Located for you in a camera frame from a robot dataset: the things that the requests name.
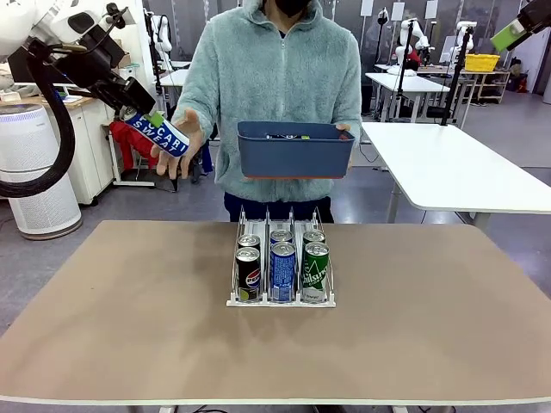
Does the person's left forearm teal sleeve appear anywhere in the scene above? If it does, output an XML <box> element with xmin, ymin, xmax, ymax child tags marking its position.
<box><xmin>331</xmin><ymin>77</ymin><xmax>362</xmax><ymax>130</ymax></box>

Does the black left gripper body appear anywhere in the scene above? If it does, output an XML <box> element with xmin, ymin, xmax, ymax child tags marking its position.
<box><xmin>64</xmin><ymin>26</ymin><xmax>133</xmax><ymax>111</ymax></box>

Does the person's right forearm teal sleeve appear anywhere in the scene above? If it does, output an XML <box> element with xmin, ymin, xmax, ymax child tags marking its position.
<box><xmin>171</xmin><ymin>68</ymin><xmax>221</xmax><ymax>139</ymax></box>

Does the black computer monitor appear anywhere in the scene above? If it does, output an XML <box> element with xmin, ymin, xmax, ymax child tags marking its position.
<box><xmin>7</xmin><ymin>51</ymin><xmax>94</xmax><ymax>87</ymax></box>

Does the red jacket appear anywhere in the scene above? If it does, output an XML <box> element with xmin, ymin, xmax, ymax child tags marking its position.
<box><xmin>109</xmin><ymin>121</ymin><xmax>159</xmax><ymax>170</ymax></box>

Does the yellow plastic crate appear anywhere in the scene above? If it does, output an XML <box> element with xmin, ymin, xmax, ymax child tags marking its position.
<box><xmin>464</xmin><ymin>53</ymin><xmax>501</xmax><ymax>72</ymax></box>

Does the blue plastic basket orange trim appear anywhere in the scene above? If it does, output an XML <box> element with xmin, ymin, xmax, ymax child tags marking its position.
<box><xmin>237</xmin><ymin>120</ymin><xmax>356</xmax><ymax>181</ymax></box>

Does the black tripod stand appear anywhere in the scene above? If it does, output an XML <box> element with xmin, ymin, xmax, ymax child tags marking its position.
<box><xmin>441</xmin><ymin>25</ymin><xmax>474</xmax><ymax>126</ymax></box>

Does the clear white can dispenser rack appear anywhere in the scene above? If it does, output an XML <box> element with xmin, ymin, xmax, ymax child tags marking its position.
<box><xmin>226</xmin><ymin>205</ymin><xmax>337</xmax><ymax>309</ymax></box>

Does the white air purifier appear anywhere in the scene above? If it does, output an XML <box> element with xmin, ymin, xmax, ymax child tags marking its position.
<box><xmin>0</xmin><ymin>102</ymin><xmax>83</xmax><ymax>241</ymax></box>

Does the black left arm cable bundle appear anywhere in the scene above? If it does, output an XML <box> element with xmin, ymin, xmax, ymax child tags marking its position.
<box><xmin>0</xmin><ymin>37</ymin><xmax>77</xmax><ymax>199</ymax></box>

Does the person in teal fleece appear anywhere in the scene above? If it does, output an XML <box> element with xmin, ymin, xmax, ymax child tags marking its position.
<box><xmin>171</xmin><ymin>0</ymin><xmax>362</xmax><ymax>224</ymax></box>

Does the white background table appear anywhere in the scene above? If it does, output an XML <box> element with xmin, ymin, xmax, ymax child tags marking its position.
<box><xmin>365</xmin><ymin>71</ymin><xmax>451</xmax><ymax>124</ymax></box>
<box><xmin>158</xmin><ymin>68</ymin><xmax>191</xmax><ymax>108</ymax></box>

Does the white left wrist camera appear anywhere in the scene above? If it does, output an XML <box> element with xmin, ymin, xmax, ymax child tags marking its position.
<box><xmin>107</xmin><ymin>3</ymin><xmax>136</xmax><ymax>28</ymax></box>

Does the white side table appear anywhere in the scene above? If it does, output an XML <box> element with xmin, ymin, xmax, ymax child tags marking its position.
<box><xmin>361</xmin><ymin>121</ymin><xmax>551</xmax><ymax>231</ymax></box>

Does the wooden storage shelf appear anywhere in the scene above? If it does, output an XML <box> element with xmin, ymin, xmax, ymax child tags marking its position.
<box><xmin>462</xmin><ymin>68</ymin><xmax>511</xmax><ymax>104</ymax></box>

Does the white desk wooden top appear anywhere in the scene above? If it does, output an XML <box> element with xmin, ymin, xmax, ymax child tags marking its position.
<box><xmin>55</xmin><ymin>92</ymin><xmax>118</xmax><ymax>207</ymax></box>

